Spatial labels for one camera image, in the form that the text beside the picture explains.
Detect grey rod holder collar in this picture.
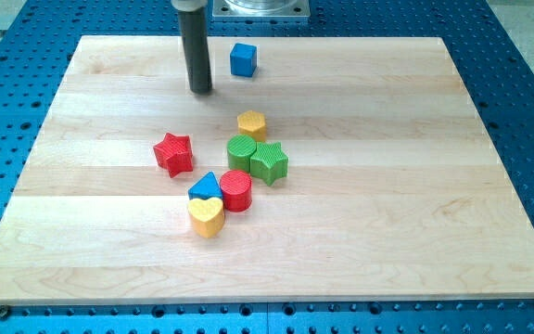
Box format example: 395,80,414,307
171,0,208,11

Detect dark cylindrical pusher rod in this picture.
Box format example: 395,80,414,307
178,7,212,95

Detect blue wooden cube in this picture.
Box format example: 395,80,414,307
230,43,258,78

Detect red star block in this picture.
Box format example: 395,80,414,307
153,133,194,178

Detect green star block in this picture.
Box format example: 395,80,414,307
250,142,288,186

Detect yellow hexagon block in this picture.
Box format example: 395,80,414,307
237,110,267,142

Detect green cylinder block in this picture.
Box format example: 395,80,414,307
226,135,257,173

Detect blue triangle block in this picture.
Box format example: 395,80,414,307
188,172,223,199

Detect red cylinder block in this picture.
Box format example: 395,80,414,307
219,170,252,212

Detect light wooden board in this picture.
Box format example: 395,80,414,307
0,36,534,305

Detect yellow heart block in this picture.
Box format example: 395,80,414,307
187,197,225,238

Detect left board clamp screw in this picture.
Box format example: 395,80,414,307
0,305,11,320

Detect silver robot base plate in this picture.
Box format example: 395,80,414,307
211,0,311,19

